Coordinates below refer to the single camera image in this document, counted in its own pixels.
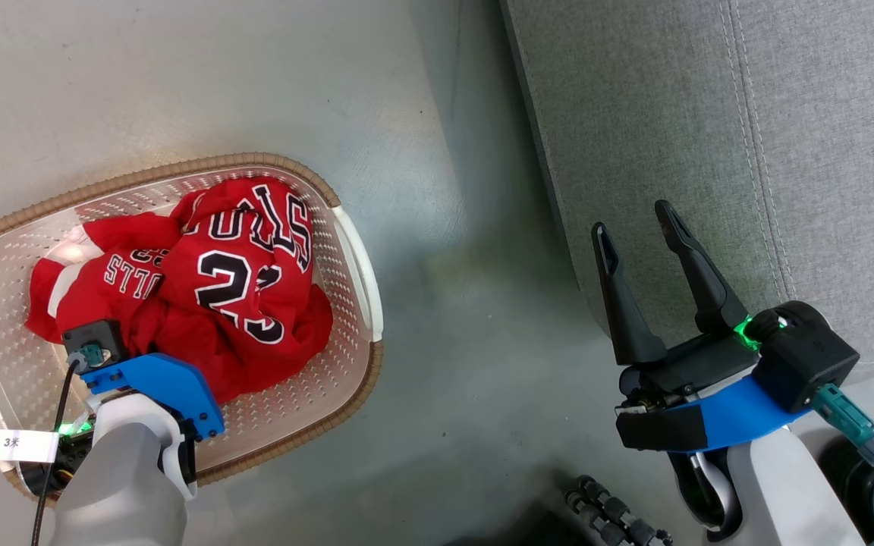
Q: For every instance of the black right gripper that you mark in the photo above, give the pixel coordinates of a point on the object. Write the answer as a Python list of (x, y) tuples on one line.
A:
[(687, 371)]

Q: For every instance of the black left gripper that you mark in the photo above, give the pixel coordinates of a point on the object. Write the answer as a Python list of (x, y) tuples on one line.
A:
[(50, 474)]

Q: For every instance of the red basketball jersey number 23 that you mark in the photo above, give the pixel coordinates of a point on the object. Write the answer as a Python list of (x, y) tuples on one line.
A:
[(179, 318)]

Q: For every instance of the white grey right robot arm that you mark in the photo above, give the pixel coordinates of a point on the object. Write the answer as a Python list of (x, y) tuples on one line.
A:
[(771, 493)]

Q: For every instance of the perforated cream laundry basket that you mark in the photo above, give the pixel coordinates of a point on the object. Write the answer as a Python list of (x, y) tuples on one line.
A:
[(331, 364)]

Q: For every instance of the grey fabric sofa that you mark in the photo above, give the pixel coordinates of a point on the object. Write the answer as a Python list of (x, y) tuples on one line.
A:
[(710, 114)]

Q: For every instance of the blue left camera bracket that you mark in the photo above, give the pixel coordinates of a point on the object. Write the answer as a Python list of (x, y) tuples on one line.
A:
[(160, 383)]

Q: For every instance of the blue camera bracket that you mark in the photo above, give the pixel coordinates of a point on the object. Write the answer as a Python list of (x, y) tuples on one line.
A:
[(740, 421), (160, 383)]

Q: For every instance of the blue right camera bracket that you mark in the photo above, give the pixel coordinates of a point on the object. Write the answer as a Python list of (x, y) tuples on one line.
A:
[(740, 421)]

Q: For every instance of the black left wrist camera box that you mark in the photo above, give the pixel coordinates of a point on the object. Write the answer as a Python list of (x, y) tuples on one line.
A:
[(95, 334)]

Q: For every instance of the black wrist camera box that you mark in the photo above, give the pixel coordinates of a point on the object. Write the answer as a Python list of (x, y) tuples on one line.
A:
[(95, 334), (809, 356)]

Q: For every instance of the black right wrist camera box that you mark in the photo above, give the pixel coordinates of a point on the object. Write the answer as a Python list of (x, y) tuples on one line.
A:
[(809, 356)]

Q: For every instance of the teal right camera connector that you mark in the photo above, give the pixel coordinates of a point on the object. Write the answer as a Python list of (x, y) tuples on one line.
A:
[(843, 413)]

